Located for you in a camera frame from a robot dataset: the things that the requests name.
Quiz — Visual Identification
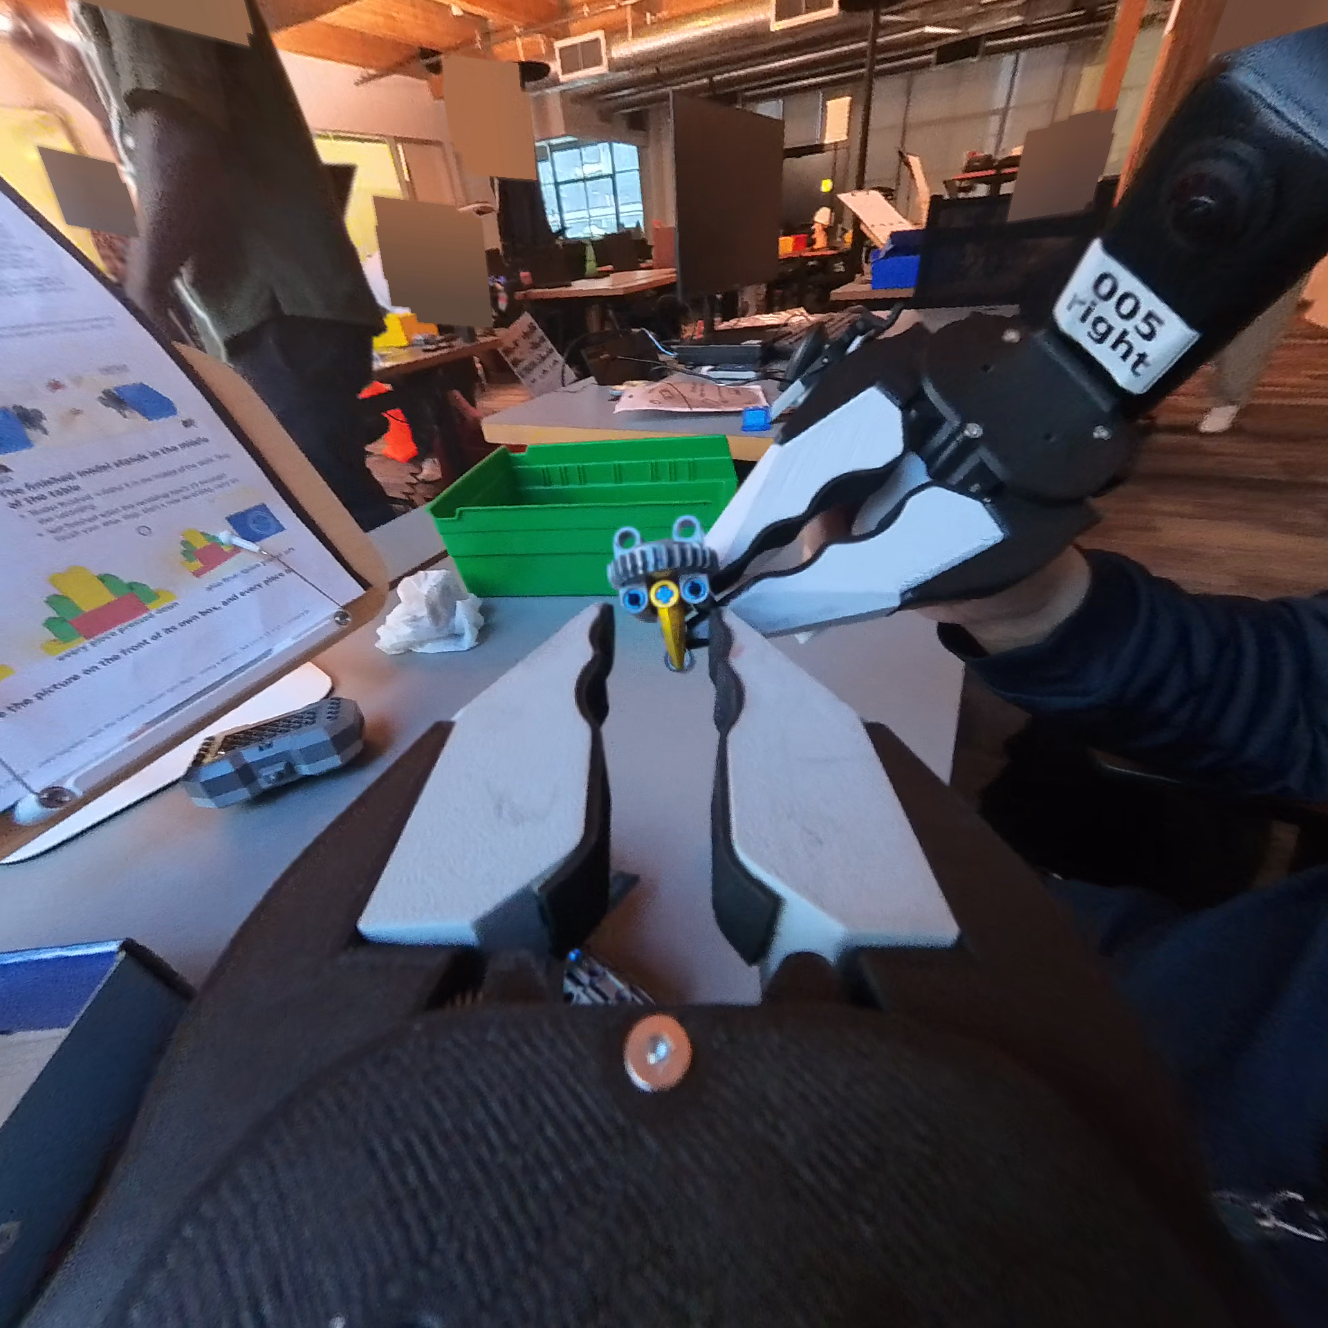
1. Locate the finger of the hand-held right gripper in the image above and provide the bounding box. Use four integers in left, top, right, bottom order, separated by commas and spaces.
705, 391, 912, 570
716, 456, 1012, 638

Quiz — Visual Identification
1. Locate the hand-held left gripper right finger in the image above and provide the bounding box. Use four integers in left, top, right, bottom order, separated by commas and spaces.
708, 614, 959, 979

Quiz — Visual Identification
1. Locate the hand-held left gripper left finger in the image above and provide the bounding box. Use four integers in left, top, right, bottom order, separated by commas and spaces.
359, 605, 624, 958

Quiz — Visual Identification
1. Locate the grey toy gear assembly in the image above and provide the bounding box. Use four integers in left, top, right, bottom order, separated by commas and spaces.
607, 521, 720, 675

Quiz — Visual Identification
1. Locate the yellow grey toy bulldozer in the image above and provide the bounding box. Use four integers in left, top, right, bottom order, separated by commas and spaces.
558, 948, 656, 1011

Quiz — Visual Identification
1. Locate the green plastic bin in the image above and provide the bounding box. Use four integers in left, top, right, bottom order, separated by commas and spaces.
430, 436, 740, 600

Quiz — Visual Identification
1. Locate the person's right forearm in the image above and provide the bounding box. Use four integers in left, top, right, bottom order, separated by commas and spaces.
946, 557, 1328, 810

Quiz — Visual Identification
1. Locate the grey desk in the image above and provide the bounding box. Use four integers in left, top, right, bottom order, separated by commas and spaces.
0, 500, 969, 1039

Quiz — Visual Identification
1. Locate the person's right hand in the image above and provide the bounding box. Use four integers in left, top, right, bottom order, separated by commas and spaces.
946, 549, 1093, 657

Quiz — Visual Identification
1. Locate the spare grey gripper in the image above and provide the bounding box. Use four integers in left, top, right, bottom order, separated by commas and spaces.
737, 312, 883, 434

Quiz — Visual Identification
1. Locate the crumpled white tissue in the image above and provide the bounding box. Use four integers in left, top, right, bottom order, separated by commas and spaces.
377, 568, 485, 657

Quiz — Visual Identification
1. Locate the black toy part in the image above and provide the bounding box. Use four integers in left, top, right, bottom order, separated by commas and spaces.
183, 695, 368, 807

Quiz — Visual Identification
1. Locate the wooden table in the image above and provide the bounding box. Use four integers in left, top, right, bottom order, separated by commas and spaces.
482, 374, 781, 466

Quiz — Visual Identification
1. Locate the dark partition panel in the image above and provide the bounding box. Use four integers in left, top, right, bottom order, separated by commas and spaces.
669, 94, 786, 296

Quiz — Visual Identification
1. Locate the window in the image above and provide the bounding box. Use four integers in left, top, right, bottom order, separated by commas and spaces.
535, 140, 644, 241

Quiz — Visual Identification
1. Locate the orange cone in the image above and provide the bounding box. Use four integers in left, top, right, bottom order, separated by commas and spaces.
359, 379, 424, 470

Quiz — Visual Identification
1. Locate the instruction sheet board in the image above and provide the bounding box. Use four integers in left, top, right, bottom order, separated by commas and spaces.
0, 177, 390, 865

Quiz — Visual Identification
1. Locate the person's dark blue jacket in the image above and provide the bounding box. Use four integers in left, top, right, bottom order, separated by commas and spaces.
946, 549, 1328, 1328

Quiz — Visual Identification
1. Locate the navy box base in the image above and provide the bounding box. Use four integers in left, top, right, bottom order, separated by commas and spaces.
0, 940, 194, 1311

